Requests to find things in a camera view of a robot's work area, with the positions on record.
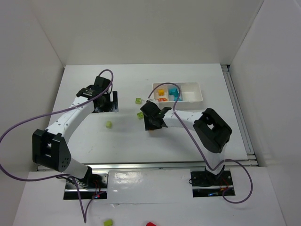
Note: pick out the long teal lego brick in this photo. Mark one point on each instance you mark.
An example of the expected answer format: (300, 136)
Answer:
(174, 92)

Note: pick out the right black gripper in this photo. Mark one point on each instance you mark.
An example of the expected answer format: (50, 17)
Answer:
(150, 123)

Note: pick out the green lego printed left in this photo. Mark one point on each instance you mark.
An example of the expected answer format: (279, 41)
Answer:
(140, 115)

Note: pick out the aluminium rail right side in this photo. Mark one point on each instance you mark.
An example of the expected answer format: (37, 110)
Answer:
(251, 157)

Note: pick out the red object at bottom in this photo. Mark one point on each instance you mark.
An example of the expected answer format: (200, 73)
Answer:
(150, 224)

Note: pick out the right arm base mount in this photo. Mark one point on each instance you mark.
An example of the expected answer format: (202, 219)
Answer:
(204, 185)

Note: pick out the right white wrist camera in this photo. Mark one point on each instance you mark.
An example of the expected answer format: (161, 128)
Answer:
(153, 100)

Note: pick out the green lego near tray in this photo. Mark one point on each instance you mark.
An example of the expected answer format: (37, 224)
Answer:
(138, 101)

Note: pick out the small yellow lego brick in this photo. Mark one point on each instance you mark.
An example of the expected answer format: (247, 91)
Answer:
(160, 92)

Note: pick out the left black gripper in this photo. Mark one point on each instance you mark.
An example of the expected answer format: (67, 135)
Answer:
(109, 102)

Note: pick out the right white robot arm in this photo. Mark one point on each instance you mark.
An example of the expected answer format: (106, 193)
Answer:
(208, 131)

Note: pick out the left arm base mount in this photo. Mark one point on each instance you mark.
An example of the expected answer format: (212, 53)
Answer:
(98, 189)

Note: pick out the orange printed lego brick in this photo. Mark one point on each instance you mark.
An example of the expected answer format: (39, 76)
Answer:
(162, 99)

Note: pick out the green lego on floor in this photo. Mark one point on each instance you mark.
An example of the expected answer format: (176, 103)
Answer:
(108, 222)

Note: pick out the small green lego cube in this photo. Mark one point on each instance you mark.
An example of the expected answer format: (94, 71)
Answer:
(109, 124)

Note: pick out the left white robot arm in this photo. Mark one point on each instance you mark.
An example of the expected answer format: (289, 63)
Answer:
(50, 146)

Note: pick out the white three-compartment tray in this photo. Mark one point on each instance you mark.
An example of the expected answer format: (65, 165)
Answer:
(190, 93)

